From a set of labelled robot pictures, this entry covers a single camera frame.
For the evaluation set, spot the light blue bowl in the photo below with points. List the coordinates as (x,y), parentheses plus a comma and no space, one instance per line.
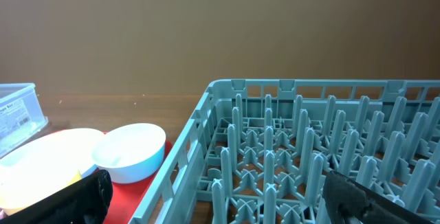
(131,153)

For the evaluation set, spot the light blue plate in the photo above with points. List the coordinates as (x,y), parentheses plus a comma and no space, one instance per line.
(76,143)

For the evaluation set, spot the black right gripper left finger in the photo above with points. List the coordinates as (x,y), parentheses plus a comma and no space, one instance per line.
(84,202)

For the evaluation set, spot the clear plastic waste bin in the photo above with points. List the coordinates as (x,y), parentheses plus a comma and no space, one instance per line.
(21,115)

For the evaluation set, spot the grey plastic dishwasher rack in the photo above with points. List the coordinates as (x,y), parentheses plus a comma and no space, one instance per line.
(258,151)

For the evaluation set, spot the yellow plastic cup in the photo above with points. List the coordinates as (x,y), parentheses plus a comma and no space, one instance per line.
(18,193)

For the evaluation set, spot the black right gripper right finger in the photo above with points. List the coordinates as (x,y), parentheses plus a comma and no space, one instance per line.
(350,202)

